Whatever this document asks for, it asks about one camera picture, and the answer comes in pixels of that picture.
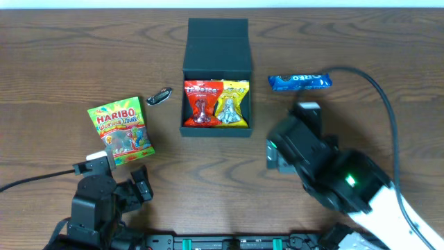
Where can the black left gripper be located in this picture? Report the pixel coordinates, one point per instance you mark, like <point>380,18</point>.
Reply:
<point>130,192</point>

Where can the Haribo gummy bag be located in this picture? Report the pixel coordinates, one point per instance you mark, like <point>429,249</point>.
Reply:
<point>122,128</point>

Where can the red candy bag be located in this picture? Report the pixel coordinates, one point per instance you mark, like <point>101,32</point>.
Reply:
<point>202,96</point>

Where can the yellow candy bag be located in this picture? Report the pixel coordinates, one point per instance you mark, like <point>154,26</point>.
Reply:
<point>228,110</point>

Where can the blue Oreo pack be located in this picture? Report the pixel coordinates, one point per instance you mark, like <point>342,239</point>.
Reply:
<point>296,82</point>

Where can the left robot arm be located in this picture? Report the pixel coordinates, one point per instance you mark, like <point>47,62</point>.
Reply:
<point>96,214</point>

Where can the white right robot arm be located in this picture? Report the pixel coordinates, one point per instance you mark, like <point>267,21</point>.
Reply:
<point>396,223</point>

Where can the black chocolate bar wrapper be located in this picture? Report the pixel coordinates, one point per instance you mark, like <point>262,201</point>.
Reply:
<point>161,96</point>

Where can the black gift box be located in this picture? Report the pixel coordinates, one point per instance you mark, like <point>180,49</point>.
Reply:
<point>217,49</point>

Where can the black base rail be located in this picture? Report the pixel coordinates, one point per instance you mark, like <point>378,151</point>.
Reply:
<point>234,242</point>

